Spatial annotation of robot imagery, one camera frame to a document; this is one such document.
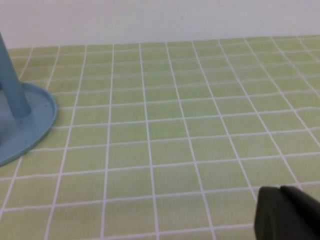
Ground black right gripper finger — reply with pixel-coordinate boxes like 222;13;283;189
253;184;320;240

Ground blue cup stand white caps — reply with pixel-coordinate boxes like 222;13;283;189
0;31;58;168

